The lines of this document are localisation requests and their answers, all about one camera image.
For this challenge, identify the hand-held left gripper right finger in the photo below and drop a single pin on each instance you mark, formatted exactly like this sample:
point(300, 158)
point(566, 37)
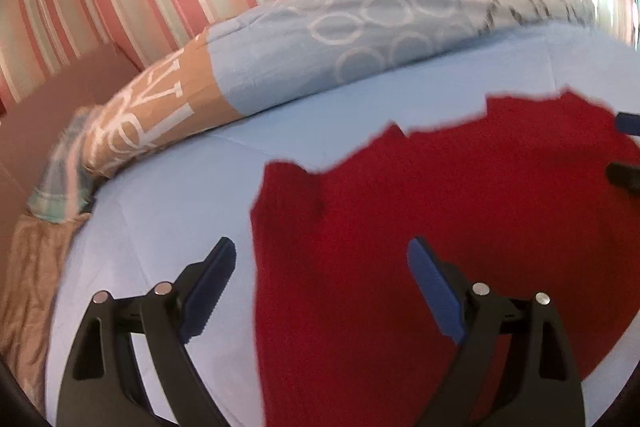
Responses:
point(435, 287)

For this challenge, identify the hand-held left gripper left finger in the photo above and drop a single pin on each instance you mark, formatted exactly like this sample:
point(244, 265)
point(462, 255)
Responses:
point(210, 287)

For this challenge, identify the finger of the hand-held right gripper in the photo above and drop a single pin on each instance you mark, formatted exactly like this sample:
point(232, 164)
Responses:
point(629, 123)
point(625, 179)

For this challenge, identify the red knitted sweater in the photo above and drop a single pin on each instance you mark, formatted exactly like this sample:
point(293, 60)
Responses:
point(375, 232)

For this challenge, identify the bed with light blue sheet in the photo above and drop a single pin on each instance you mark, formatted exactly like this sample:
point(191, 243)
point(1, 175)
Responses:
point(175, 187)

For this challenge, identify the brown cloth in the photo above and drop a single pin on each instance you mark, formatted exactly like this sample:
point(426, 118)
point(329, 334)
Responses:
point(30, 282)

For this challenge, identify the plaid pillow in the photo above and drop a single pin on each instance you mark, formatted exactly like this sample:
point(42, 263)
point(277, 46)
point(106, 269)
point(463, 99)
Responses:
point(60, 187)

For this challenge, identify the pink headboard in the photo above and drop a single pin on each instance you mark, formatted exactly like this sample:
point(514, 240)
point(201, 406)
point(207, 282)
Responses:
point(45, 117)

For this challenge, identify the blue patterned pillow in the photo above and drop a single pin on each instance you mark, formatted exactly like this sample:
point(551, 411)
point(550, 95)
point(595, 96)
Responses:
point(300, 42)

